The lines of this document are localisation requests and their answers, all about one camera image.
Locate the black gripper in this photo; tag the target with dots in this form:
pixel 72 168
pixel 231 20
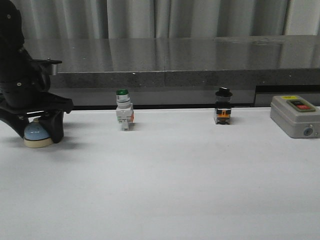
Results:
pixel 24 87

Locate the blue call bell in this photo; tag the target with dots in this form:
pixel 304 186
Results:
pixel 35 135

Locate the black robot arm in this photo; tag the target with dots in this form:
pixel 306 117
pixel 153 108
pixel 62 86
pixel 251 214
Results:
pixel 12 42

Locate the white curtain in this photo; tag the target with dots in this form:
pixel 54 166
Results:
pixel 118 19

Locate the grey push button box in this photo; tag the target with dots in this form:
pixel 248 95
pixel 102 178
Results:
pixel 297 117

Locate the green pushbutton switch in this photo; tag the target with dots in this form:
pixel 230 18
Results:
pixel 124 110

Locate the black selector switch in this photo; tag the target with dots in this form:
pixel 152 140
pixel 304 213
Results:
pixel 223 107

